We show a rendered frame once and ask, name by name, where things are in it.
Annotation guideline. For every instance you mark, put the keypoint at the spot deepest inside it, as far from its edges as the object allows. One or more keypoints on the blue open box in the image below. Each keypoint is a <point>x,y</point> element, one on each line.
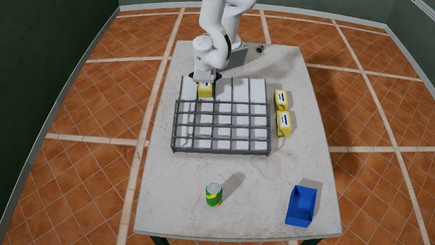
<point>301,207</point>

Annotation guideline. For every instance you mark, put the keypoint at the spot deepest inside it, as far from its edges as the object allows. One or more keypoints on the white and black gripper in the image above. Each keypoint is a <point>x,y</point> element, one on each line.
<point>217,76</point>

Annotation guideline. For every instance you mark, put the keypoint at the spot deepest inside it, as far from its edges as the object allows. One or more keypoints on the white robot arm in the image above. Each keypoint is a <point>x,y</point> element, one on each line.
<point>221,22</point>

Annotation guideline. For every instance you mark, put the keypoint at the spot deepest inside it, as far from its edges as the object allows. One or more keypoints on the grey metal grid rack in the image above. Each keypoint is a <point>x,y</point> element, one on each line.
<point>237,133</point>

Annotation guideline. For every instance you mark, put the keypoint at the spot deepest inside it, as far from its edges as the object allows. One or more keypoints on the green and yellow drink can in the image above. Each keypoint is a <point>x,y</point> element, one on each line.
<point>214,194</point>

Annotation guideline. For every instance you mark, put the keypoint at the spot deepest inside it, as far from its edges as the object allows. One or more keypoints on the yellow butter carton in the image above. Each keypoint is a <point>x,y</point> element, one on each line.
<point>283,124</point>
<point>204,90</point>
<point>280,100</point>

